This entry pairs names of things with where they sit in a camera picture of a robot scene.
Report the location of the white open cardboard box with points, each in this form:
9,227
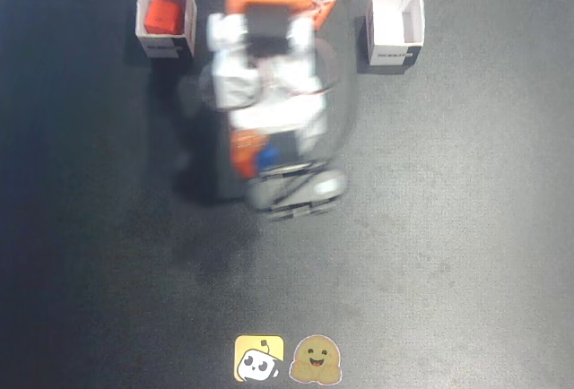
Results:
161,46
390,26

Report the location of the red cube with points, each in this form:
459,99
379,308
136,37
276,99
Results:
162,16

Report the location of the yellow robot face sticker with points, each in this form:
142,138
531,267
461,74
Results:
251,348

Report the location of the hugging face emoji sticker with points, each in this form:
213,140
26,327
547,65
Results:
315,360

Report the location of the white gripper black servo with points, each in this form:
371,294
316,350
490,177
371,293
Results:
285,146

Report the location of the black oval wrist camera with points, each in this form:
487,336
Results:
296,192

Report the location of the blue cube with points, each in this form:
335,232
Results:
268,158

